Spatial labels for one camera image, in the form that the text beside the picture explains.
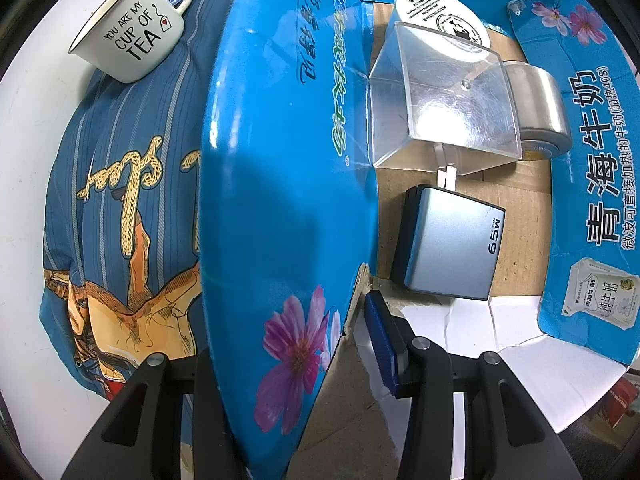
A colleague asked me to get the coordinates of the grey 65W power adapter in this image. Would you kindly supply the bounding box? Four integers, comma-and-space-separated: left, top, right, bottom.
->
390, 165, 506, 300

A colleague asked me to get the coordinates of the white enamel tea mug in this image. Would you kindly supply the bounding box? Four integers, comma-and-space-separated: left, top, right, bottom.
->
68, 0, 192, 84

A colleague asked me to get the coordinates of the silver tape roll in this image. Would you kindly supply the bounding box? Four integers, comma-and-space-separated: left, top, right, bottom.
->
504, 61, 573, 162

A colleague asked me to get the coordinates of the blue milk cardboard box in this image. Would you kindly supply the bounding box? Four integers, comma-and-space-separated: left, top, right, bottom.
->
198, 0, 639, 479

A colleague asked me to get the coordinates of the white round tin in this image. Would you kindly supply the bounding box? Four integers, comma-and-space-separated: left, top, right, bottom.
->
385, 0, 490, 53

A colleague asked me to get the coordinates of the red box on floor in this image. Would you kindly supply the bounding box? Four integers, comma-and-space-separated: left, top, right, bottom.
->
599, 377, 639, 427

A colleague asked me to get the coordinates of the clear plastic square container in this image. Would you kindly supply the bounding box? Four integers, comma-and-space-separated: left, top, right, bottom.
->
369, 22, 523, 176

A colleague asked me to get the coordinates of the blue striped printed cloth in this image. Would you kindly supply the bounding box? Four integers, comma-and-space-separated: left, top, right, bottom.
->
39, 0, 233, 399

